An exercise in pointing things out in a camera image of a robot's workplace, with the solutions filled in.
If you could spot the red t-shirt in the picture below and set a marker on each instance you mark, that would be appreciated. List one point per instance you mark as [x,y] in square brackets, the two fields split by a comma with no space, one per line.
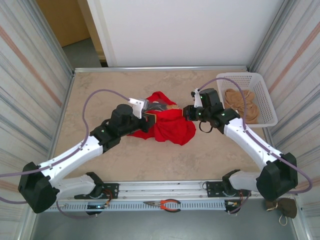
[172,127]

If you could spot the white plastic basket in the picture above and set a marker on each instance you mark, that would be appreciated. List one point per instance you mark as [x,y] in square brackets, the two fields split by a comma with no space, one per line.
[265,100]

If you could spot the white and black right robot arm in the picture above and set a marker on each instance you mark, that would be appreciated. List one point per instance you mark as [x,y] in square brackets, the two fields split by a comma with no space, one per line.
[250,142]

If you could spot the tan crumpled garment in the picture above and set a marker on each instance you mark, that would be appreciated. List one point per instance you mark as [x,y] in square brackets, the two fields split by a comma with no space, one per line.
[250,110]

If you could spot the thin aluminium table edge bar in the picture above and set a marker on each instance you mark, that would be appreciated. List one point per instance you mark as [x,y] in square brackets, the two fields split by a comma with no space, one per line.
[162,68]

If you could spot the small circuit board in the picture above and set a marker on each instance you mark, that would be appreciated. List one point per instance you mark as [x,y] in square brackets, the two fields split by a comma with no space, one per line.
[232,203]
[97,206]

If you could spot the wooden door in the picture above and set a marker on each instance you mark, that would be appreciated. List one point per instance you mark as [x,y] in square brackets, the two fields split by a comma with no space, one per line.
[62,20]

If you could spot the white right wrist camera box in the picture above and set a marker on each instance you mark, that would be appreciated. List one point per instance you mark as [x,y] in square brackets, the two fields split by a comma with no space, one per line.
[197,100]

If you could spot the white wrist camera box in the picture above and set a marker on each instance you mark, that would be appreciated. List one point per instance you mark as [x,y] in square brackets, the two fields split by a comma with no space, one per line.
[197,100]
[138,105]

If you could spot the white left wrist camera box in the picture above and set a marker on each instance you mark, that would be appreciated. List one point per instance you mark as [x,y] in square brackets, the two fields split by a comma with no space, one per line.
[138,105]

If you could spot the wide aluminium mounting rail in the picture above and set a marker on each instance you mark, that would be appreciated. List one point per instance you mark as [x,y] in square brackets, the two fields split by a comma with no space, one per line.
[162,187]

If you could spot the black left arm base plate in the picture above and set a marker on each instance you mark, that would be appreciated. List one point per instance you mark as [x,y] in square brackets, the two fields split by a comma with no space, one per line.
[112,190]

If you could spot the aluminium frame post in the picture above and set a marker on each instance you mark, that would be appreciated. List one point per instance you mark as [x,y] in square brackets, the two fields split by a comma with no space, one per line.
[270,37]
[53,37]

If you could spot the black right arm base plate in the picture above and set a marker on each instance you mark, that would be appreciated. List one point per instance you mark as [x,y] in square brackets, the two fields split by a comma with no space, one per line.
[212,188]

